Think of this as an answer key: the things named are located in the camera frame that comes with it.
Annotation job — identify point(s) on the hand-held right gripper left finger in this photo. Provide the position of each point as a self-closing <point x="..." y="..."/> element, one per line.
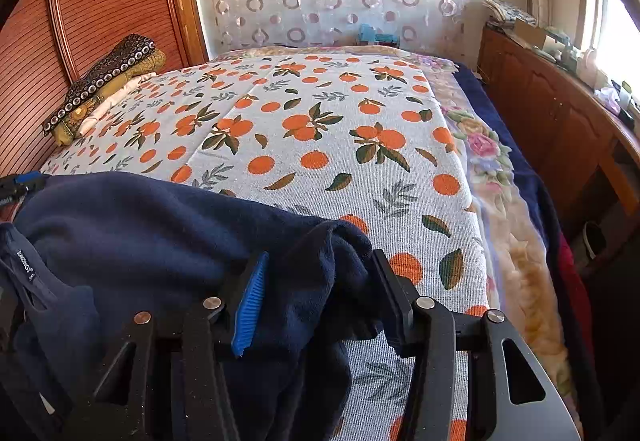
<point x="250" y="308"/>

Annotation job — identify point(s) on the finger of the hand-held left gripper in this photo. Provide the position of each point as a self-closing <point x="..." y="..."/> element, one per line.
<point x="29" y="179"/>

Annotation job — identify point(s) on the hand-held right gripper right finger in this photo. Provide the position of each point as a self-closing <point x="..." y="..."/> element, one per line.
<point x="395" y="316"/>

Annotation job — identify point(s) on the navy blue printed t-shirt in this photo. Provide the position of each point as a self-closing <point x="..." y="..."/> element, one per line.
<point x="150" y="231"/>

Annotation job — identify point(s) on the folded cream cloth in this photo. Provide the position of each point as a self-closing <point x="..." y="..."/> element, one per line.
<point x="117" y="98"/>

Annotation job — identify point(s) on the orange fruit print bed sheet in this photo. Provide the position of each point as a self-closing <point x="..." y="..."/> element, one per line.
<point x="325" y="146"/>

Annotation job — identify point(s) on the red cloth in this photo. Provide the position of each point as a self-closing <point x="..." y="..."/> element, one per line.
<point x="575" y="291"/>

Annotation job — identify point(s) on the wooden louvered wardrobe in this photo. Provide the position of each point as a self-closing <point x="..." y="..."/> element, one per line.
<point x="100" y="11"/>

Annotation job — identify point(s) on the floral blanket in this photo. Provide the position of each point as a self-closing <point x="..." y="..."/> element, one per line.
<point x="495" y="161"/>

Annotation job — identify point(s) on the navy blue blanket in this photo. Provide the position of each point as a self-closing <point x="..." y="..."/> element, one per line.
<point x="530" y="181"/>

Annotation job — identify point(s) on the long wooden cabinet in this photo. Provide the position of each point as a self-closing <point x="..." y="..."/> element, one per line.
<point x="540" y="101"/>

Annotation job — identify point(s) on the blue box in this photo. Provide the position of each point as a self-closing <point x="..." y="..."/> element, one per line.
<point x="376" y="36"/>

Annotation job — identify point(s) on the tissue pack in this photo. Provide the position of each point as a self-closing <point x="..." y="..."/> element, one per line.
<point x="608" y="97"/>

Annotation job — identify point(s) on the cardboard box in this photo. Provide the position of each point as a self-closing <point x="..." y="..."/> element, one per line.
<point x="530" y="33"/>

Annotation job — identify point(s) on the white jug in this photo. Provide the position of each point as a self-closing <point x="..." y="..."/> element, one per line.
<point x="587" y="63"/>

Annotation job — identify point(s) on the folded patterned cloths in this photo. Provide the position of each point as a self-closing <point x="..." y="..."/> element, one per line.
<point x="507" y="13"/>

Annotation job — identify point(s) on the window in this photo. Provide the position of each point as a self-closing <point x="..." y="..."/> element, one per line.
<point x="615" y="21"/>

